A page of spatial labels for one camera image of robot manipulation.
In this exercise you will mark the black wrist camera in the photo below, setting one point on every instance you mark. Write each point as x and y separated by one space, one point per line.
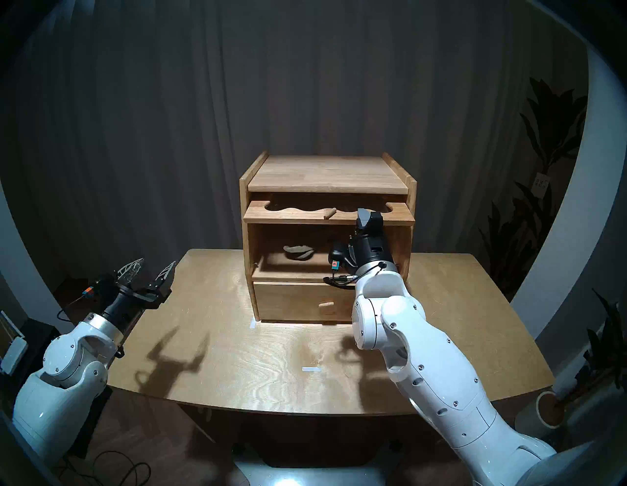
339 255
100 288

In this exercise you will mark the wooden cabinet frame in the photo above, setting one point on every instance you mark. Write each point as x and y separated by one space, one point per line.
328 174

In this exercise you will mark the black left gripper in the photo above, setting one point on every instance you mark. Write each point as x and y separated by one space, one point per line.
132 301

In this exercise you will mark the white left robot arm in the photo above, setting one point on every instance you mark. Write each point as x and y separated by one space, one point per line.
63 382

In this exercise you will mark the olive green ribbed sock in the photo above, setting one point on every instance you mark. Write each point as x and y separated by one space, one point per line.
299 252

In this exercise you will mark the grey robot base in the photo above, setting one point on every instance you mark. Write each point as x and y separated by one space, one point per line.
318 475

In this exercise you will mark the white paper plant tag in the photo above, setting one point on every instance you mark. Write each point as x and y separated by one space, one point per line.
541 182

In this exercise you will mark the small plant in white pot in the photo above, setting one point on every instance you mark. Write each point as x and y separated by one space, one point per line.
605 348

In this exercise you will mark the grey pleated curtain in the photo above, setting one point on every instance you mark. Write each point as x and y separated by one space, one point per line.
147 122

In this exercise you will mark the black computer tower with lights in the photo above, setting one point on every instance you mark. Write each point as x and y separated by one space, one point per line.
41 338

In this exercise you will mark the white box device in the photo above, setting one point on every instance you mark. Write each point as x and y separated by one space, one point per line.
12 356

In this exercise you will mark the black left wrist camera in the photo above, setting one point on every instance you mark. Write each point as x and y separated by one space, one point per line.
100 288

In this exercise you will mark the white cylindrical plant pot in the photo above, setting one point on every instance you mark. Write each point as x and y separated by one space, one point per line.
529 416

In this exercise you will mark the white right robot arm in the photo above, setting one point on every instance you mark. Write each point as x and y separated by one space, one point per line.
431 362

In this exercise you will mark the tall dark leafy plant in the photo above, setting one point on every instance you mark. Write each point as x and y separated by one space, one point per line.
548 132

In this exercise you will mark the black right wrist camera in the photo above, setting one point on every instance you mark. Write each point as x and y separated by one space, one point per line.
339 255

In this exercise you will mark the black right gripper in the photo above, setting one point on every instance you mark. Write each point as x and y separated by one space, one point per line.
372 255

